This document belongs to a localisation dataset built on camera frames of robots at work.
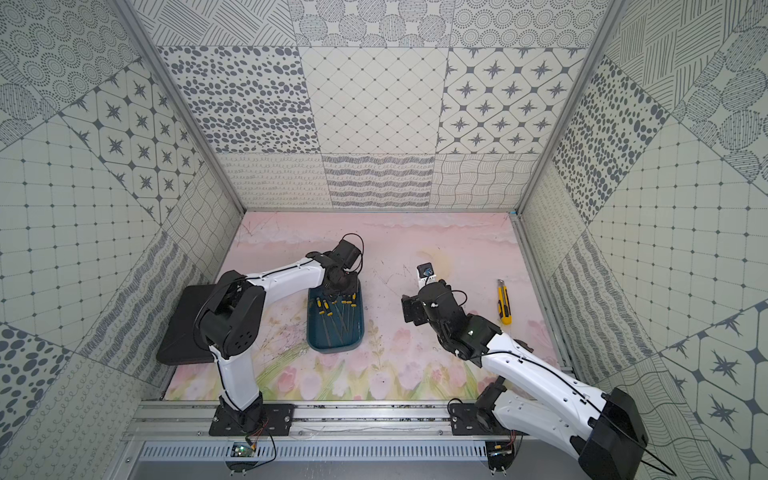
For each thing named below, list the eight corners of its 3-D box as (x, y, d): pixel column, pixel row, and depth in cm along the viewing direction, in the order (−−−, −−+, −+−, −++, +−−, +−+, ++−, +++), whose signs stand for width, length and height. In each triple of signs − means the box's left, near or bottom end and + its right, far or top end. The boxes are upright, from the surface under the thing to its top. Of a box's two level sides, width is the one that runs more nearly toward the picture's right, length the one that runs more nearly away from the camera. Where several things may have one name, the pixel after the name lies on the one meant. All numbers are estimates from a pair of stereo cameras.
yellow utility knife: (499, 323, 93) (501, 320, 92) (496, 282, 103) (498, 279, 101) (510, 325, 93) (512, 322, 91) (506, 284, 103) (508, 280, 101)
